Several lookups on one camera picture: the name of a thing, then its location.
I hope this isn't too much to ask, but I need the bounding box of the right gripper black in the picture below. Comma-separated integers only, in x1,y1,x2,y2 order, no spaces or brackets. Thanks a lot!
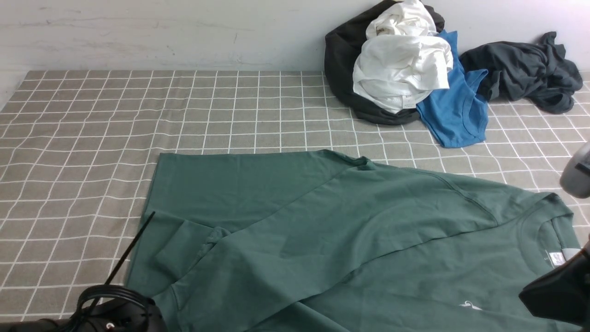
519,244,590,329

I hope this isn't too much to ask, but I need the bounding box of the green long sleeve shirt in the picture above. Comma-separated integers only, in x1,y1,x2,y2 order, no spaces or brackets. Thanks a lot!
126,150,581,332

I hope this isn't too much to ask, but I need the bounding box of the left robot arm black grey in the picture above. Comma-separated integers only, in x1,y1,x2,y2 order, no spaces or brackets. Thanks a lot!
0,298,168,332

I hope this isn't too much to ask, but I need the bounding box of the right robot arm black grey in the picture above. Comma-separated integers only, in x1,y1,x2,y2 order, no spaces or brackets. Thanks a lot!
519,142,590,332

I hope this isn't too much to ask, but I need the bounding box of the blue shirt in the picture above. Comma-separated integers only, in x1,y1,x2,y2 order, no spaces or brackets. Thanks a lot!
417,31,489,148

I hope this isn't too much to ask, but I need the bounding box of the dark grey crumpled shirt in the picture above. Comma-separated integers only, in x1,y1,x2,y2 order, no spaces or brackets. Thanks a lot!
459,31,583,115

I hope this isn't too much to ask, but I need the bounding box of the white crumpled shirt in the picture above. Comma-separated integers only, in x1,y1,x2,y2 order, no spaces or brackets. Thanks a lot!
352,0,454,113

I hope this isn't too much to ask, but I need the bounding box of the black garment in pile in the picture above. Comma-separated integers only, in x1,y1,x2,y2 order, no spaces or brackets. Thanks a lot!
324,0,445,125

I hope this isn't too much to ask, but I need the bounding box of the grey checkered tablecloth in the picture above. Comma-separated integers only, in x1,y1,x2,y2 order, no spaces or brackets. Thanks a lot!
0,70,590,322

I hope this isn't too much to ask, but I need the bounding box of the black camera cable left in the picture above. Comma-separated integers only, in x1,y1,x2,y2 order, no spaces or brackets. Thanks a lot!
60,284,153,332

